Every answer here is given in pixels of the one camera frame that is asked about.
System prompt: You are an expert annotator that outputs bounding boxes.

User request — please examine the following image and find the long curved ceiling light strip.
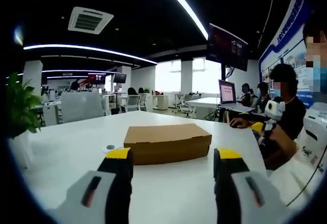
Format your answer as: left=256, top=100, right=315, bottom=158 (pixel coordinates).
left=155, top=0, right=209, bottom=41

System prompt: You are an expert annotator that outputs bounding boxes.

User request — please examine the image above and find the small hanging monitor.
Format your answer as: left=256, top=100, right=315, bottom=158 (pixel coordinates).
left=113, top=72, right=128, bottom=84

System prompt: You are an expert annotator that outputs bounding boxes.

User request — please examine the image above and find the white background desk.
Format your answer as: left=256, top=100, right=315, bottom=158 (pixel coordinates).
left=185, top=96, right=221, bottom=119

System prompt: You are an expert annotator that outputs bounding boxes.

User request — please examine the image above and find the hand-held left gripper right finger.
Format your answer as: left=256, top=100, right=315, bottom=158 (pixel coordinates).
left=213, top=147, right=292, bottom=224

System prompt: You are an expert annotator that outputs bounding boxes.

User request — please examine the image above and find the white plant pot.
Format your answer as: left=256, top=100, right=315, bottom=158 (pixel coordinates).
left=9, top=131, right=34, bottom=170

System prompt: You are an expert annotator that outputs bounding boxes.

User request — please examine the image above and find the open laptop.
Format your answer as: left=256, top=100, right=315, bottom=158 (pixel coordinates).
left=218, top=79, right=256, bottom=113

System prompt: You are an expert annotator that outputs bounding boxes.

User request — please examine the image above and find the white printer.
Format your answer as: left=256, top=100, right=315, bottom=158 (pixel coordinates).
left=302, top=103, right=327, bottom=144

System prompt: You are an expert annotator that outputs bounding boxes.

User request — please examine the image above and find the hanging dark display screen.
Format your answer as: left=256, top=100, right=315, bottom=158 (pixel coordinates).
left=205, top=22, right=250, bottom=72

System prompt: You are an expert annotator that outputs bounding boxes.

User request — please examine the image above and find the brown cardboard shoe box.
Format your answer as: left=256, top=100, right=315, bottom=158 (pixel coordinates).
left=123, top=123, right=213, bottom=166

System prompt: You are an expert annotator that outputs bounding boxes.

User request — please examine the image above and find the red hanging screen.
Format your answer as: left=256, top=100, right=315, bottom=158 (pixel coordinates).
left=87, top=72, right=107, bottom=84

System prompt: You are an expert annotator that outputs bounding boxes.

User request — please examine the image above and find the blue and white wall poster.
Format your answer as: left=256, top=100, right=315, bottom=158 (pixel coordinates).
left=258, top=0, right=315, bottom=109

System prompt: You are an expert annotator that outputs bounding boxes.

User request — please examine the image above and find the small white round device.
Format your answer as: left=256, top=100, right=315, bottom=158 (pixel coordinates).
left=101, top=144, right=124, bottom=154

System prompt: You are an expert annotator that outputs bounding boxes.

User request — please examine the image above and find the green potted plant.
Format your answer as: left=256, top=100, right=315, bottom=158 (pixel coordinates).
left=5, top=72, right=43, bottom=139

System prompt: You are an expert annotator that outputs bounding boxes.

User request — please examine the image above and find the ceiling air conditioner vent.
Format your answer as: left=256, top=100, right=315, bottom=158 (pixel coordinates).
left=67, top=6, right=115, bottom=35

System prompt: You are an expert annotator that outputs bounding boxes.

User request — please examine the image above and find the white mesh office chair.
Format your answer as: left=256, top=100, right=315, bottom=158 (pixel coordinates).
left=124, top=94, right=142, bottom=113

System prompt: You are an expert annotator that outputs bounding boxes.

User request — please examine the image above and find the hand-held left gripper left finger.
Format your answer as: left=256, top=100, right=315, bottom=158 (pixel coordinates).
left=48, top=147, right=134, bottom=224

